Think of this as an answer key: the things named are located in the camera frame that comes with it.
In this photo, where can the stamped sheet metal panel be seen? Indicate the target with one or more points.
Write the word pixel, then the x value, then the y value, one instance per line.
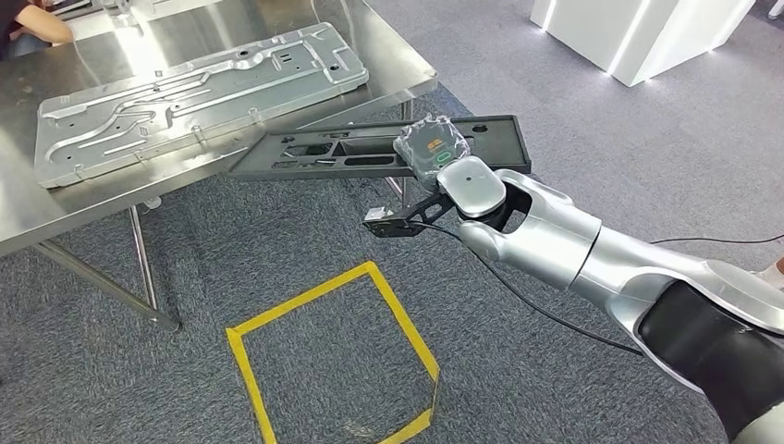
pixel 184 98

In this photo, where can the black plastic frame part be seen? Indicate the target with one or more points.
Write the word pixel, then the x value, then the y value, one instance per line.
pixel 257 160

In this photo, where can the white display block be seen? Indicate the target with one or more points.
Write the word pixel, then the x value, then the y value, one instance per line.
pixel 612 30

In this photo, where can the yellow floor tape square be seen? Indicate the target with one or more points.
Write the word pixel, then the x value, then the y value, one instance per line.
pixel 369 268

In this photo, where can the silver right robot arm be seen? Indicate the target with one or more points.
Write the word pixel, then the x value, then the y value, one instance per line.
pixel 563 245

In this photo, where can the stainless steel workbench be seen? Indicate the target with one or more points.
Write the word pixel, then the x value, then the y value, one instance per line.
pixel 392 55

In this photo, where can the person's forearm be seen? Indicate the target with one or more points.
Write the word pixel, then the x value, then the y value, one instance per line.
pixel 46 27

